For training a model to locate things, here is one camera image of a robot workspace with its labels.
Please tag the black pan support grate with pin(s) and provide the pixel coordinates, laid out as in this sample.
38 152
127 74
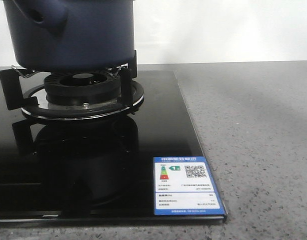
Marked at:
34 104

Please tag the black glass gas cooktop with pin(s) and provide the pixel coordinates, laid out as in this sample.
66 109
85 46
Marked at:
94 172

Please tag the dark blue cooking pot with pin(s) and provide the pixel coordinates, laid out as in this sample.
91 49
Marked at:
71 35

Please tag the black gas burner head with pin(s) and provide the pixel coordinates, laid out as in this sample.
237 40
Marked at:
74 89

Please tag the blue energy label sticker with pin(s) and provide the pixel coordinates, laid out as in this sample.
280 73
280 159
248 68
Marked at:
184 186

